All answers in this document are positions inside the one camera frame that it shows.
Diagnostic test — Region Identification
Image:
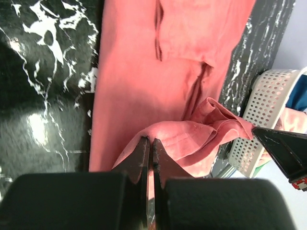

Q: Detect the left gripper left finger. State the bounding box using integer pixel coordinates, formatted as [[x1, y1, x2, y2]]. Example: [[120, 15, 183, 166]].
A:
[[113, 137, 150, 230]]

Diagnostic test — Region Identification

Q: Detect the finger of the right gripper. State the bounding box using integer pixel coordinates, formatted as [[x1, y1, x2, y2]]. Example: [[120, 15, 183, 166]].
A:
[[252, 127, 307, 191]]

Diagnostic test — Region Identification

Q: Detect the red t-shirt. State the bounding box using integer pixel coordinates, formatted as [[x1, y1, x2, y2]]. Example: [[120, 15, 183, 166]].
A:
[[89, 0, 255, 177]]

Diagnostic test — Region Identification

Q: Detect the white laundry basket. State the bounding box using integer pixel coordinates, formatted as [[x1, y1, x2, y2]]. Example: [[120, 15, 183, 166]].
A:
[[228, 67, 307, 178]]

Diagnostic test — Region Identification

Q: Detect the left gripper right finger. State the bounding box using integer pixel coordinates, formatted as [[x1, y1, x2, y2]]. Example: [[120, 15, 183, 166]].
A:
[[153, 138, 192, 230]]

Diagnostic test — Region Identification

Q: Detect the blue t-shirt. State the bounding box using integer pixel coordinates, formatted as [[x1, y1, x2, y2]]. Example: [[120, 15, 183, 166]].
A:
[[286, 74, 307, 112]]

